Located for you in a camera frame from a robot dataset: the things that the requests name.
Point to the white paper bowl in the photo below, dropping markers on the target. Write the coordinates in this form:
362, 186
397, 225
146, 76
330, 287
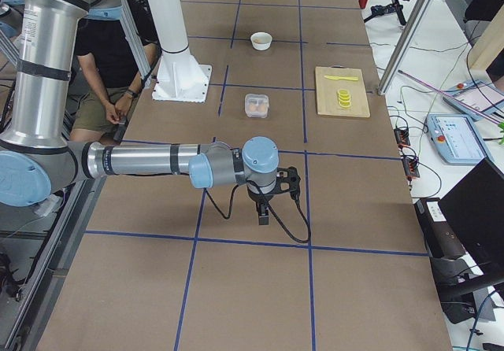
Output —
261, 40

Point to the clear plastic egg box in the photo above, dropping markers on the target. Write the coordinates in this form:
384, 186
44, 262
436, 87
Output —
256, 105

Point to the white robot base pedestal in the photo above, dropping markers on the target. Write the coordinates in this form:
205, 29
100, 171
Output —
180, 78

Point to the aluminium frame post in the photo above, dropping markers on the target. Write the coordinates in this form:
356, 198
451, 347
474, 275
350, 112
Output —
421, 7

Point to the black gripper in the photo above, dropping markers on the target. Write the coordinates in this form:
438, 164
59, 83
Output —
260, 199

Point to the wooden cutting board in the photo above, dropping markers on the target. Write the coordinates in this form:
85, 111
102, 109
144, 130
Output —
327, 96

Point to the black camera tripod mount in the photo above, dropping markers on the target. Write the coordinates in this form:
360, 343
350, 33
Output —
394, 7

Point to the blue teach pendant tablet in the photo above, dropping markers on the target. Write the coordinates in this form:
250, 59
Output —
456, 138
481, 96

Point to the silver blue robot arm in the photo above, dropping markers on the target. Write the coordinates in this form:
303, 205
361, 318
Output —
36, 160

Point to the yellow plastic knife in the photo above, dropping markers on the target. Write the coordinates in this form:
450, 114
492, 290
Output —
346, 78

